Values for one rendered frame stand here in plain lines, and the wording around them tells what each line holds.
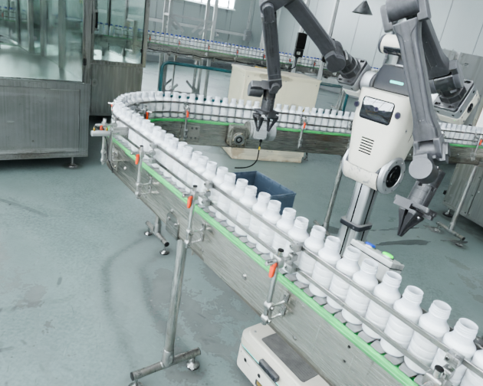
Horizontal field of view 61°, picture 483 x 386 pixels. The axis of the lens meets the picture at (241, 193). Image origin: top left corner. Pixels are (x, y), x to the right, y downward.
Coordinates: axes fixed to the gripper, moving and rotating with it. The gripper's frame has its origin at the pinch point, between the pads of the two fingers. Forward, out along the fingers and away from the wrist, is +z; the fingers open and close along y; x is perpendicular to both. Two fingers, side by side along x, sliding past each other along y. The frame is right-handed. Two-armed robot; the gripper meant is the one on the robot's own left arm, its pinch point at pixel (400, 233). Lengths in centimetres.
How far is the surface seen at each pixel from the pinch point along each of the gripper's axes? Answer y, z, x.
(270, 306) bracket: -13.5, 33.5, -19.8
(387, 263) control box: 2.3, 8.6, -3.4
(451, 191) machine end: -146, -53, 381
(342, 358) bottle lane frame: 8.4, 33.5, -13.7
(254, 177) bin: -105, 11, 43
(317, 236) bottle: -11.6, 10.2, -17.9
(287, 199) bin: -75, 12, 40
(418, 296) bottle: 18.4, 9.4, -18.4
